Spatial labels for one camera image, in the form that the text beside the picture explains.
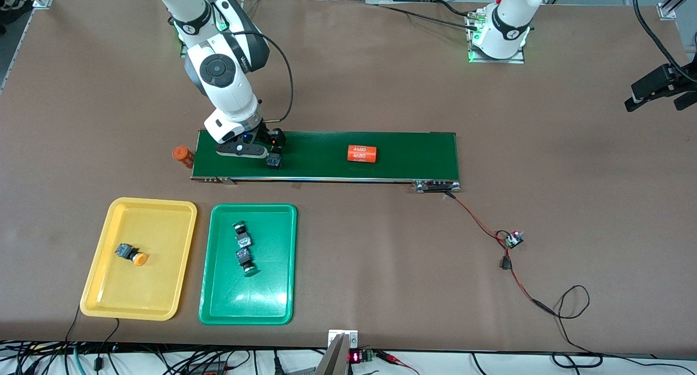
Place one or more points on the red LED display module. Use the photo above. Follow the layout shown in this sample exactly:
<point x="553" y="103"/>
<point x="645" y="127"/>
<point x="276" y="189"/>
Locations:
<point x="355" y="357"/>

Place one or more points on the yellow mushroom push button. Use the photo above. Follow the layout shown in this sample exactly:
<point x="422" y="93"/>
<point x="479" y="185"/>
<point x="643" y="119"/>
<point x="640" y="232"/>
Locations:
<point x="274" y="161"/>
<point x="130" y="253"/>

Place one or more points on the orange 4680 battery cylinder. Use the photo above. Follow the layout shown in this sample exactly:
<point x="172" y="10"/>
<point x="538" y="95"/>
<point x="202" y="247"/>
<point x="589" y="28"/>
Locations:
<point x="182" y="156"/>
<point x="362" y="154"/>

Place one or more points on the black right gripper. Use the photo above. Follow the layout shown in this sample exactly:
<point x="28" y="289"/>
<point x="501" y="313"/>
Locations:
<point x="266" y="135"/>

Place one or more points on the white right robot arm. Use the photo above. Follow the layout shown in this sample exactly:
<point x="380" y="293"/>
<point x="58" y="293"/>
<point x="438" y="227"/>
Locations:
<point x="223" y="81"/>

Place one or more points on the green mushroom push button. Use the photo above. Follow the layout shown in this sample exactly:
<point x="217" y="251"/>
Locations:
<point x="243" y="236"/>
<point x="245" y="258"/>

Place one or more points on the small black inline connector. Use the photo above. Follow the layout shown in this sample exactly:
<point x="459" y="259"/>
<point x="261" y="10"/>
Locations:
<point x="506" y="264"/>

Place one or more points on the small motor controller board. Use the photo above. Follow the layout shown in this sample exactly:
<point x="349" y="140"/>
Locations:
<point x="513" y="240"/>

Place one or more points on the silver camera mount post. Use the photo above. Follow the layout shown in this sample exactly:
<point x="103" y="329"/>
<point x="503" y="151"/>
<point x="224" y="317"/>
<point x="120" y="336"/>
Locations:
<point x="333" y="358"/>

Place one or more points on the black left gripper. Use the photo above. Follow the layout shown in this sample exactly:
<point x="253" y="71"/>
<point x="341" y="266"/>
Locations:
<point x="655" y="80"/>

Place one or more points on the green conveyor belt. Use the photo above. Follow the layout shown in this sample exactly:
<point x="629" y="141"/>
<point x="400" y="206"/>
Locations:
<point x="414" y="171"/>

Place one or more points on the yellow plastic tray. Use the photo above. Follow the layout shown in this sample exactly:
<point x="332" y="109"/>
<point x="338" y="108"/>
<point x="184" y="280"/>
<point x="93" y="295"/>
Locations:
<point x="139" y="288"/>

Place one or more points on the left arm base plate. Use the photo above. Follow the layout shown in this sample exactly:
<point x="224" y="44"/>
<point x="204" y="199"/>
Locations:
<point x="495" y="60"/>

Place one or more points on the green plastic tray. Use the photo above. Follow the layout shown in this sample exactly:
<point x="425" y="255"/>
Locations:
<point x="248" y="299"/>

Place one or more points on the red clip lead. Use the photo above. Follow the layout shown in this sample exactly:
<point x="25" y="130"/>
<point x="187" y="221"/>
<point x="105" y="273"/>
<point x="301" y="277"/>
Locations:
<point x="392" y="357"/>

